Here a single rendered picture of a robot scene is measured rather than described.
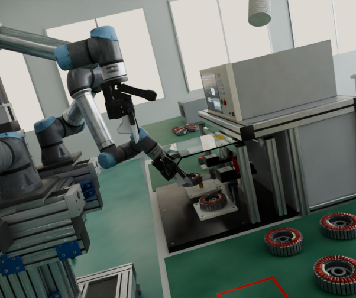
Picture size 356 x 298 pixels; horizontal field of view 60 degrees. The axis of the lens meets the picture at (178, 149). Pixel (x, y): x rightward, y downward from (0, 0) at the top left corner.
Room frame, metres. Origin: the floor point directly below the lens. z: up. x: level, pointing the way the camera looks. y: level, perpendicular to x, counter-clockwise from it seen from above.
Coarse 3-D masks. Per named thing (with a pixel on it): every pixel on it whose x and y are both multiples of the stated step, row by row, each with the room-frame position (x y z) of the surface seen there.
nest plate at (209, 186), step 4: (208, 180) 1.49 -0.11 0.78; (212, 180) 1.47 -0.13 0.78; (204, 184) 1.44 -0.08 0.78; (208, 184) 1.43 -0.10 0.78; (212, 184) 1.41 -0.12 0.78; (188, 188) 1.45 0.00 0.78; (192, 188) 1.43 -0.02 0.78; (196, 188) 1.42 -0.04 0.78; (200, 188) 1.41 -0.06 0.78; (204, 188) 1.40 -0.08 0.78; (208, 188) 1.38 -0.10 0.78; (212, 188) 1.37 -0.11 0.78; (216, 188) 1.36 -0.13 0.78; (220, 188) 1.35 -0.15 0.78; (188, 192) 1.39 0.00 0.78; (192, 192) 1.38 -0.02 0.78; (196, 192) 1.37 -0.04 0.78; (200, 192) 1.35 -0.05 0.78; (204, 192) 1.34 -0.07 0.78; (208, 192) 1.35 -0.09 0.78; (212, 192) 1.35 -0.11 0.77; (192, 196) 1.34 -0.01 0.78; (196, 196) 1.34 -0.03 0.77
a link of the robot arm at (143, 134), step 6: (144, 132) 1.37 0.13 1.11; (132, 138) 1.37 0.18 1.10; (144, 138) 1.36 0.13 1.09; (150, 138) 1.37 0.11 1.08; (132, 144) 1.39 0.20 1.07; (138, 144) 1.37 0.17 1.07; (144, 144) 1.36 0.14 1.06; (150, 144) 1.36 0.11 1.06; (156, 144) 1.38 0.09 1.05; (138, 150) 1.39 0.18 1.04; (144, 150) 1.37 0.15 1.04; (150, 150) 1.36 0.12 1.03
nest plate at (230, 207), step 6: (228, 198) 1.21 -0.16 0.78; (198, 204) 1.23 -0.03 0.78; (228, 204) 1.16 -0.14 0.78; (198, 210) 1.17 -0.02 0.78; (204, 210) 1.15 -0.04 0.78; (216, 210) 1.13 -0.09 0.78; (222, 210) 1.11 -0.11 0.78; (228, 210) 1.11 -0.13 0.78; (234, 210) 1.11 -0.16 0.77; (204, 216) 1.10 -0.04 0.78; (210, 216) 1.10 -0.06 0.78
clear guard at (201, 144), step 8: (208, 136) 1.20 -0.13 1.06; (224, 136) 1.13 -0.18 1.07; (176, 144) 1.19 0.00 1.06; (184, 144) 1.15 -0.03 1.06; (192, 144) 1.12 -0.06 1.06; (200, 144) 1.09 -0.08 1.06; (208, 144) 1.06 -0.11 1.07; (216, 144) 1.03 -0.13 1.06; (224, 144) 1.01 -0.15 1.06; (168, 152) 1.21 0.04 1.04; (176, 152) 1.08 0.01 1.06; (184, 152) 1.03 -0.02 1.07; (192, 152) 1.01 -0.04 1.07; (200, 152) 0.99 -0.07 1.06; (176, 160) 1.01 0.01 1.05; (168, 168) 1.06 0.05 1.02
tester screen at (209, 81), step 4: (204, 76) 1.44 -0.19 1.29; (208, 76) 1.36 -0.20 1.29; (212, 76) 1.29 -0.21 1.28; (204, 80) 1.46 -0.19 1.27; (208, 80) 1.38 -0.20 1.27; (212, 80) 1.31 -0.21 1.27; (204, 84) 1.47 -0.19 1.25; (208, 84) 1.39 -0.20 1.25; (212, 84) 1.32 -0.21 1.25; (204, 88) 1.49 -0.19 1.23; (208, 88) 1.41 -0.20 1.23; (208, 92) 1.43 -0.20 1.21; (208, 96) 1.44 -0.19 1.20; (212, 96) 1.36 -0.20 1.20; (216, 96) 1.29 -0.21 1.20; (212, 100) 1.38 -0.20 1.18; (212, 108) 1.41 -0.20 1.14
